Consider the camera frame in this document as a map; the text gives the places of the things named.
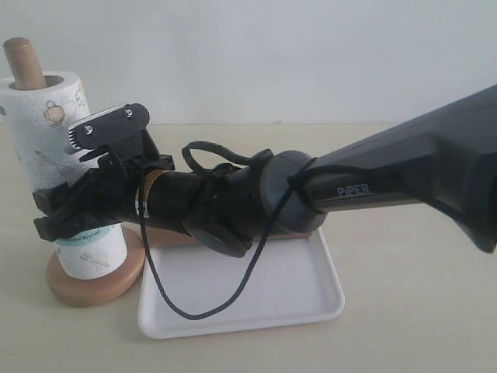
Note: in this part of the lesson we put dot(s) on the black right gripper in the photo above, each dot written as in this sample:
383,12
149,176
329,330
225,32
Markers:
109,194

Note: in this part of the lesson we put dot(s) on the brown cardboard tube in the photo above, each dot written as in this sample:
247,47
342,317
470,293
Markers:
166,238

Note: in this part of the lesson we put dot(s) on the white printed paper towel roll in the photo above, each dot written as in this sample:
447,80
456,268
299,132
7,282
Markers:
38,121

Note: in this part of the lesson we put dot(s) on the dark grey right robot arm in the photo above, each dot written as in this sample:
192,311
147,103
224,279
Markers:
445,159

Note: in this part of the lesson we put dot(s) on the wooden paper towel holder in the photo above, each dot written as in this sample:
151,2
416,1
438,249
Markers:
28,75

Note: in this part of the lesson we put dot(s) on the white rectangular plastic tray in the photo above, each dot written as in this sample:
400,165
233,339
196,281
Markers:
294,282

